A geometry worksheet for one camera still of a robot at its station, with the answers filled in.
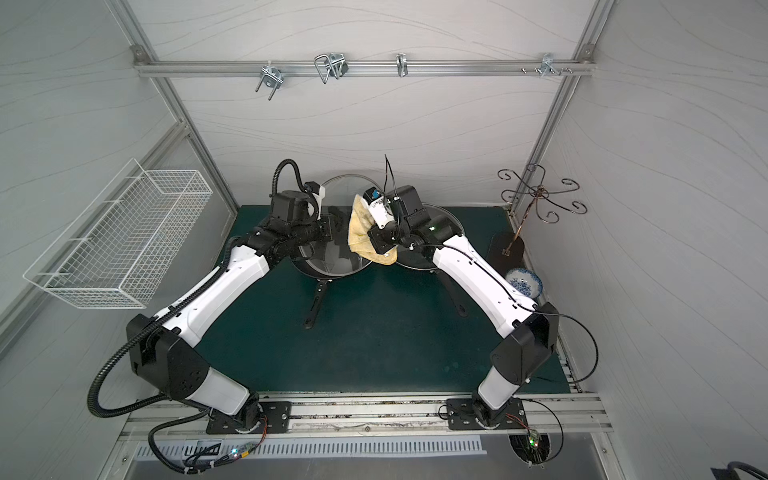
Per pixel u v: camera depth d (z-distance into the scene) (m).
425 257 0.55
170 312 0.44
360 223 0.75
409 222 0.56
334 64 0.77
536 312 0.44
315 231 0.68
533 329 0.43
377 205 0.66
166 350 0.42
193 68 0.79
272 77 0.76
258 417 0.72
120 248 0.69
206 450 0.72
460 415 0.74
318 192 0.71
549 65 0.76
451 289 0.88
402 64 0.76
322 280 0.92
